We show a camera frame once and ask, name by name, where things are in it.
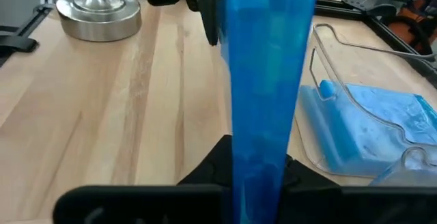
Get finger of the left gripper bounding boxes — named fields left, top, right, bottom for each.
left=189, top=0, right=220, bottom=46

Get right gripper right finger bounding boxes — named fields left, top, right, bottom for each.
left=281, top=156, right=437, bottom=224

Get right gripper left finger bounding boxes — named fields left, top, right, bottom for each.
left=53, top=135, right=236, bottom=224

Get clear plastic bin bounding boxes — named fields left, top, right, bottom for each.
left=370, top=146, right=437, bottom=187
left=293, top=22, right=437, bottom=180

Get orange and black bag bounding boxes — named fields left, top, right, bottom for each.
left=389, top=0, right=437, bottom=56

